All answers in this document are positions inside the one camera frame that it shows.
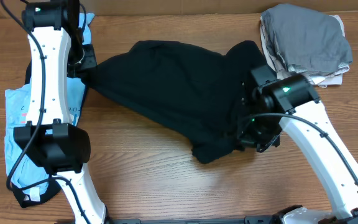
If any black t-shirt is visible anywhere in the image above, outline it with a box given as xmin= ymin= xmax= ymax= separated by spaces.
xmin=81 ymin=40 xmax=266 ymax=164

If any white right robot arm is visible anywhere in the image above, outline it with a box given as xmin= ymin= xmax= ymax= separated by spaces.
xmin=237 ymin=65 xmax=358 ymax=223

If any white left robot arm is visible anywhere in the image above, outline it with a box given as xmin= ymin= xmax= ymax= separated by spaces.
xmin=14 ymin=1 xmax=109 ymax=223

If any beige folded garment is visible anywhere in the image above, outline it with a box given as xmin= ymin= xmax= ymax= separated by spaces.
xmin=260 ymin=17 xmax=350 ymax=88

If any gray folded garment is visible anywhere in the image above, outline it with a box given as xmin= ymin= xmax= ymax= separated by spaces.
xmin=260 ymin=4 xmax=353 ymax=76

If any light blue t-shirt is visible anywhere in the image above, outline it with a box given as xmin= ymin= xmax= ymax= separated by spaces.
xmin=4 ymin=14 xmax=90 ymax=207

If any black bottom shirt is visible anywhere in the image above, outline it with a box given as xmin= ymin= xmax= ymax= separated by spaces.
xmin=4 ymin=65 xmax=88 ymax=208

